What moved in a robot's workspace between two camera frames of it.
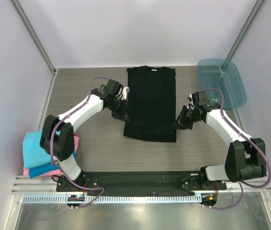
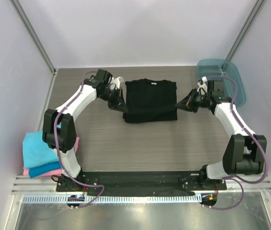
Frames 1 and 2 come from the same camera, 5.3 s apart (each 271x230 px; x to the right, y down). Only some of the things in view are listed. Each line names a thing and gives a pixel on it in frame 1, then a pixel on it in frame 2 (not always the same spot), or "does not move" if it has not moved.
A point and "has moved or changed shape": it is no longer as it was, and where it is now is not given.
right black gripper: (184, 119) to (192, 102)
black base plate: (138, 182) does not move
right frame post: (244, 29) does not move
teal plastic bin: (223, 74) does not move
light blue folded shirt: (33, 155) does not move
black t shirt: (152, 104) has moved or changed shape
